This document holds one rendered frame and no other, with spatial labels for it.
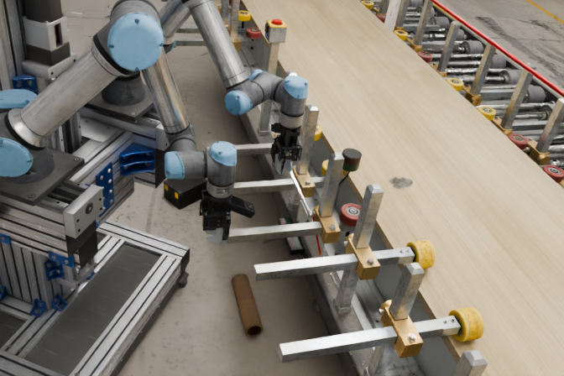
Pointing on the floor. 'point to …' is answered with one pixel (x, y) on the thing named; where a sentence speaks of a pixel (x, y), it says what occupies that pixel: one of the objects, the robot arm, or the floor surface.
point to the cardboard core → (247, 305)
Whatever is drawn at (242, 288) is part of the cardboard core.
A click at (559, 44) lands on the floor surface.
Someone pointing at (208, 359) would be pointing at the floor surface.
